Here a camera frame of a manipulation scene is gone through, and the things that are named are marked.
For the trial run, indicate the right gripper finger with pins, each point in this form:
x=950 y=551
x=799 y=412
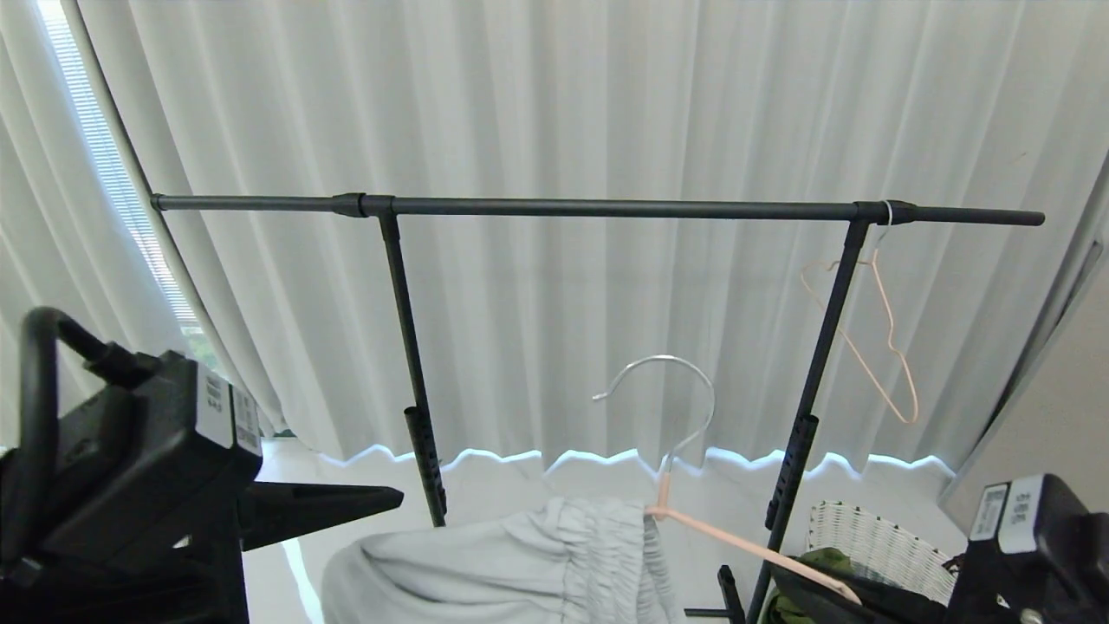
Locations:
x=884 y=607

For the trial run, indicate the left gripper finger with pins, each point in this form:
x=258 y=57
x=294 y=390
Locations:
x=321 y=511

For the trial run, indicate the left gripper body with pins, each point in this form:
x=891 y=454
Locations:
x=130 y=581

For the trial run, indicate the pale grey shorts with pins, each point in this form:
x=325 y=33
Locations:
x=485 y=572

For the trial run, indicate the pink clothes hanger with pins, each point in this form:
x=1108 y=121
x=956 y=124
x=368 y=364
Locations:
x=892 y=347
x=693 y=407

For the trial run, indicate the white laundry basket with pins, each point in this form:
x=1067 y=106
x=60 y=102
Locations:
x=875 y=546

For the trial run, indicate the black clothes rack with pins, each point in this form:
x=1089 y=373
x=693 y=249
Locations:
x=606 y=208

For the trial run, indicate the green garment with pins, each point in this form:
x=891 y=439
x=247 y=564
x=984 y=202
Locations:
x=823 y=562

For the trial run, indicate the white curtain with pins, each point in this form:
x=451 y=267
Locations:
x=563 y=104
x=35 y=217

